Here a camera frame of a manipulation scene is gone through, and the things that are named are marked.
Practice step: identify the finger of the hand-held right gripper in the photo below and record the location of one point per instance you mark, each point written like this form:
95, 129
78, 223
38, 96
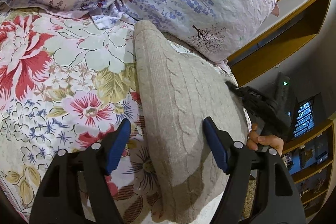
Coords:
235, 88

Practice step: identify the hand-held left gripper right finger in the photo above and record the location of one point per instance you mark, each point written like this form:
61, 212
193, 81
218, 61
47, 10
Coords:
216, 145

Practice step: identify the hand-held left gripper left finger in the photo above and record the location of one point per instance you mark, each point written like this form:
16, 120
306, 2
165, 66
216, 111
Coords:
119, 145

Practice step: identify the person's right hand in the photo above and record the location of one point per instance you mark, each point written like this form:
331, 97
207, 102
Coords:
269, 142

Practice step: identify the barred window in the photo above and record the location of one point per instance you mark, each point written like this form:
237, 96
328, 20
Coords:
305, 116

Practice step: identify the yellow wooden shelf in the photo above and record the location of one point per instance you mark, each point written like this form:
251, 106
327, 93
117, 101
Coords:
312, 171

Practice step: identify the floral bed sheet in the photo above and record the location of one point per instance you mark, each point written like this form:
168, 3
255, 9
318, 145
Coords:
52, 69

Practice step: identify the yellow wooden frame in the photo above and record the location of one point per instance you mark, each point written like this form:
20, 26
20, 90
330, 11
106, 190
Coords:
288, 37

